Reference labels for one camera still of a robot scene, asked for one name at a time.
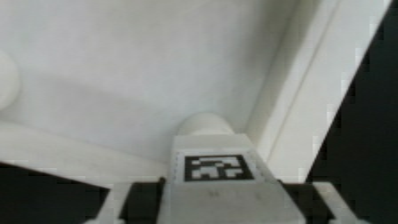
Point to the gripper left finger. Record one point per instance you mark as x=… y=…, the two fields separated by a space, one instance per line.
x=131 y=204

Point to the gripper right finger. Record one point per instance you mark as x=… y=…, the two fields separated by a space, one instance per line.
x=320 y=203

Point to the white square table top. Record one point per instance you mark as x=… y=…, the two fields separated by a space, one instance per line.
x=115 y=65

